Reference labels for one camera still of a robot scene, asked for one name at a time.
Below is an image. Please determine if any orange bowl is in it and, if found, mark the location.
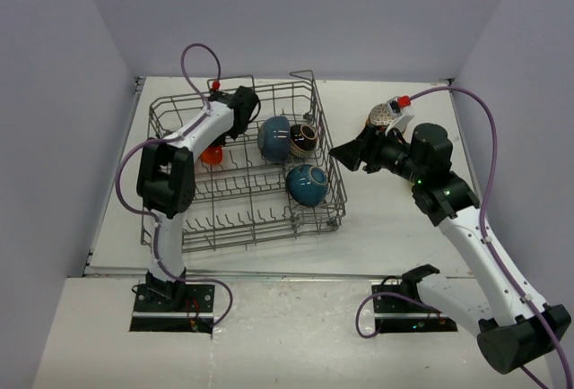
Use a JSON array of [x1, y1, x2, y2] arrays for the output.
[[200, 145, 223, 166]]

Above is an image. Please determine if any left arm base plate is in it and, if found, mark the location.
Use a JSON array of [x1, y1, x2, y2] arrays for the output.
[[129, 283, 215, 334]]

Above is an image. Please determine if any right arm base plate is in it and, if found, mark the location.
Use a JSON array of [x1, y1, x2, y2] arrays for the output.
[[371, 276, 458, 333]]

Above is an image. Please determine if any glossy teal blue bowl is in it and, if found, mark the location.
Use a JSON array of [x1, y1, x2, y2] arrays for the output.
[[286, 164, 328, 207]]

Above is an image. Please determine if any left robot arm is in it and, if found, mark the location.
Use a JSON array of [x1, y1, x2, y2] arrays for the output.
[[136, 86, 260, 311]]

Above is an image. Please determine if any black patterned bowl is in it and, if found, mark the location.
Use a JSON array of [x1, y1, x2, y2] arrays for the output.
[[290, 124, 317, 159]]

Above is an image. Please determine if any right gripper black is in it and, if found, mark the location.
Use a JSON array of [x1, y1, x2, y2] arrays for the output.
[[331, 123, 426, 184]]

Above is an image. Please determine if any matte blue bowl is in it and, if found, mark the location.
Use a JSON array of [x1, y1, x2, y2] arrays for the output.
[[257, 116, 291, 164]]

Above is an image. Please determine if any grey wire dish rack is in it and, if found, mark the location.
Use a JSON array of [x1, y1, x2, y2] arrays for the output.
[[138, 69, 347, 254]]

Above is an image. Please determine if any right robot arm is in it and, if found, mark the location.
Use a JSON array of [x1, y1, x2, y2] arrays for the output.
[[329, 123, 572, 375]]

